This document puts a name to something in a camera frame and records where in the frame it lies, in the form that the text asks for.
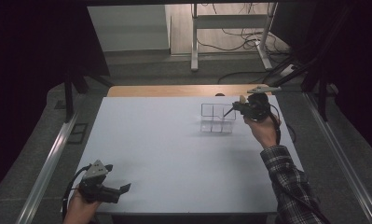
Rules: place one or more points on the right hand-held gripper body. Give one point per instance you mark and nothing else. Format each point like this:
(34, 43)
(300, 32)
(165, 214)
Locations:
(257, 107)

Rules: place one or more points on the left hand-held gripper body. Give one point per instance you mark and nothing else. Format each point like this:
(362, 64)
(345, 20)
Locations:
(95, 170)

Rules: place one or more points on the black gold makeup brush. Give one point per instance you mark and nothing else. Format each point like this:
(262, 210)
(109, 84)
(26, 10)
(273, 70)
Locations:
(242, 99)

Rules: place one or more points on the clear plastic organizer box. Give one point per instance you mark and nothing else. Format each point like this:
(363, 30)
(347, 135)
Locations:
(216, 124)

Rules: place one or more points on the person's right hand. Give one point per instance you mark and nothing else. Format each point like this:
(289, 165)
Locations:
(264, 132)

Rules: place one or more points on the person's left hand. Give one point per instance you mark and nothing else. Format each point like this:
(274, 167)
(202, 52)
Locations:
(78, 210)

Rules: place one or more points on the white power strip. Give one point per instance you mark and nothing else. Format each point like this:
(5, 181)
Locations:
(287, 70)

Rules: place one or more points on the black metal stand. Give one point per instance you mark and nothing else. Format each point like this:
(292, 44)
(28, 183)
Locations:
(322, 99)
(68, 99)

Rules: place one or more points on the wooden table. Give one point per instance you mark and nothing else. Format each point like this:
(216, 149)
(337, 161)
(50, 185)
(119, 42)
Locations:
(174, 90)

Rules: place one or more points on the black curtain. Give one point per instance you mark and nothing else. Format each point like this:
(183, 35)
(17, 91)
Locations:
(360, 62)
(34, 77)

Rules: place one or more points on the white cabinet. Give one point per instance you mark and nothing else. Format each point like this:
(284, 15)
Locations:
(127, 28)

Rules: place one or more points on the aluminium rail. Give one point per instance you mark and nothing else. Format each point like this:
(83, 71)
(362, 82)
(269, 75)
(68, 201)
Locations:
(47, 168)
(342, 161)

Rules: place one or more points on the white metal table frame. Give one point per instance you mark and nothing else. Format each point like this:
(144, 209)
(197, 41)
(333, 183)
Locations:
(194, 37)

